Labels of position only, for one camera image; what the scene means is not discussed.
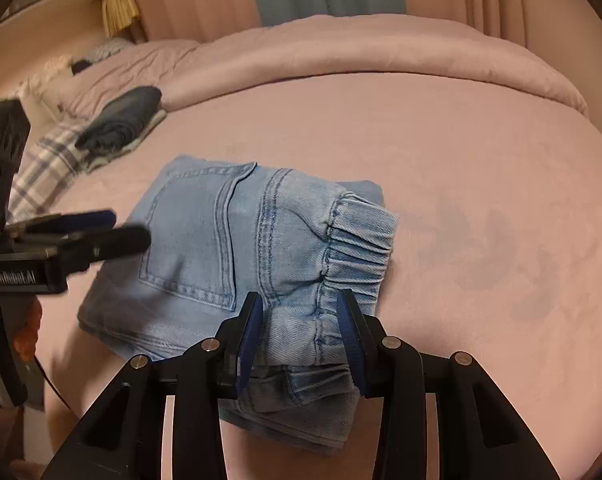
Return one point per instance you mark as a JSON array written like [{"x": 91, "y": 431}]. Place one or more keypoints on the pink bed sheet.
[{"x": 456, "y": 185}]

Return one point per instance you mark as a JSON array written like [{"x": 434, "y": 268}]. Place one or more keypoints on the beige headboard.
[{"x": 46, "y": 35}]

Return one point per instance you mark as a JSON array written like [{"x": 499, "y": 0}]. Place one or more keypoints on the yellow hanging cloth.
[{"x": 120, "y": 7}]

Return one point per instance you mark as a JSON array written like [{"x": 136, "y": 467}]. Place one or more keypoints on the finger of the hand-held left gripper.
[
  {"x": 81, "y": 220},
  {"x": 116, "y": 244}
]

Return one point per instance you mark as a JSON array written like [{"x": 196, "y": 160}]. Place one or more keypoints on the pink duvet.
[{"x": 356, "y": 55}]

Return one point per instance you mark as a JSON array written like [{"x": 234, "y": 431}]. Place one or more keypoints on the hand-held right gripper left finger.
[{"x": 246, "y": 345}]

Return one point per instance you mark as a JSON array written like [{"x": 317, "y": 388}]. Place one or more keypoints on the plaid pillow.
[{"x": 46, "y": 170}]

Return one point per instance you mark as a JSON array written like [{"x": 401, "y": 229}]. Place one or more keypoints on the dark folded clothes stack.
[{"x": 121, "y": 115}]

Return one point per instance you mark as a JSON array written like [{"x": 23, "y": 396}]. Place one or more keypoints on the light blue denim pants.
[{"x": 191, "y": 240}]

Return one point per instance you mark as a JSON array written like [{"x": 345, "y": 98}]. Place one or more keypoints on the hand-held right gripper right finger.
[{"x": 353, "y": 350}]

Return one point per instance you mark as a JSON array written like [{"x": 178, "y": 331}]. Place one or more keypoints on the striped pillow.
[{"x": 112, "y": 50}]

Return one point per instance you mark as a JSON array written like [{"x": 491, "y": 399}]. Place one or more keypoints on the person's left hand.
[{"x": 28, "y": 335}]

